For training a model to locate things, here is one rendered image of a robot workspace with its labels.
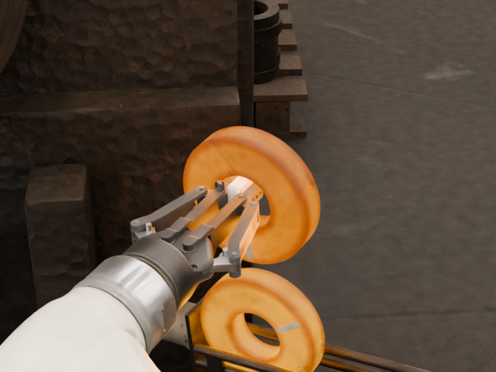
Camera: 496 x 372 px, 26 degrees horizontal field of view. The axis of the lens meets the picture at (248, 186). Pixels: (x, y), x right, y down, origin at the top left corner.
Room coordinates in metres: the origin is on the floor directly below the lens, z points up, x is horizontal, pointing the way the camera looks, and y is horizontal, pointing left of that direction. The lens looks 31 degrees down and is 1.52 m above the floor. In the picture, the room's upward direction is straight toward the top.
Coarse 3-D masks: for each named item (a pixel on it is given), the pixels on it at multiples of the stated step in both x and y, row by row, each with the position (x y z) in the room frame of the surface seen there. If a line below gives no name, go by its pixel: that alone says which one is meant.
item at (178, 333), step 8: (184, 304) 1.07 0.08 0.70; (192, 304) 1.07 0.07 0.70; (176, 312) 1.05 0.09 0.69; (184, 312) 1.05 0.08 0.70; (176, 320) 1.04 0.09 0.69; (184, 320) 1.04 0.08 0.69; (176, 328) 1.04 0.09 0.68; (184, 328) 1.03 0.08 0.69; (168, 336) 1.04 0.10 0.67; (176, 336) 1.04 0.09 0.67; (184, 336) 1.03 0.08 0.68; (184, 344) 1.04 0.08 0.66
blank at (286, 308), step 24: (216, 288) 1.02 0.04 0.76; (240, 288) 1.00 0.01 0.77; (264, 288) 0.99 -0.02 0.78; (288, 288) 0.99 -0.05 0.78; (216, 312) 1.02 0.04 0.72; (240, 312) 1.00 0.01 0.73; (264, 312) 0.99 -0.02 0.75; (288, 312) 0.97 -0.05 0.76; (312, 312) 0.98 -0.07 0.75; (216, 336) 1.02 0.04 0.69; (240, 336) 1.02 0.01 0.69; (288, 336) 0.97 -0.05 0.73; (312, 336) 0.96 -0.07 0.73; (264, 360) 0.99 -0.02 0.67; (288, 360) 0.97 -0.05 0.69; (312, 360) 0.96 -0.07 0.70
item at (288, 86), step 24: (264, 0) 2.99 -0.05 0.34; (264, 24) 2.85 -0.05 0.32; (288, 24) 3.29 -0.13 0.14; (264, 48) 2.84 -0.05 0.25; (288, 48) 3.12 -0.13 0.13; (264, 72) 2.84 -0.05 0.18; (288, 72) 2.94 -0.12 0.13; (264, 96) 2.76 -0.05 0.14; (288, 96) 2.76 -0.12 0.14; (264, 120) 2.76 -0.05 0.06; (288, 120) 2.77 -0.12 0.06
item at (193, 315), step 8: (200, 304) 1.04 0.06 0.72; (192, 312) 1.02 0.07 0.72; (200, 312) 1.04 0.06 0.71; (192, 320) 1.02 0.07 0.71; (200, 320) 1.03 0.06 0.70; (192, 328) 1.02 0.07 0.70; (200, 328) 1.03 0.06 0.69; (192, 336) 1.02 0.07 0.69; (200, 336) 1.03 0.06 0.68; (192, 344) 1.01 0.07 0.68; (208, 344) 1.04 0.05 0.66; (192, 352) 1.01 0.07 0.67; (192, 360) 1.01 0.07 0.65; (200, 368) 1.02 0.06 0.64
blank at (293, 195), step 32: (224, 128) 1.01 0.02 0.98; (256, 128) 0.99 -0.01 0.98; (192, 160) 1.00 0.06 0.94; (224, 160) 0.98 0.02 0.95; (256, 160) 0.96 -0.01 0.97; (288, 160) 0.96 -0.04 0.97; (288, 192) 0.94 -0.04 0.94; (288, 224) 0.94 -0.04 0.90; (256, 256) 0.96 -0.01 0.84; (288, 256) 0.95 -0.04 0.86
